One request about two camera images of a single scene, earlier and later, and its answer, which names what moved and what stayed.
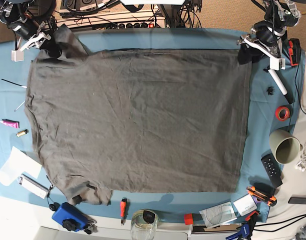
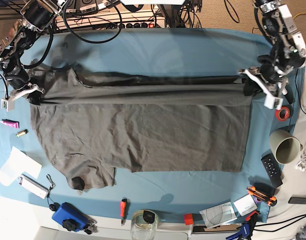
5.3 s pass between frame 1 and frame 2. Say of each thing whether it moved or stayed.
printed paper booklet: stayed
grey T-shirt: moved
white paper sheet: stayed
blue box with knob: stayed
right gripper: moved
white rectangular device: stayed
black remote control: stayed
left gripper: moved
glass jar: stayed
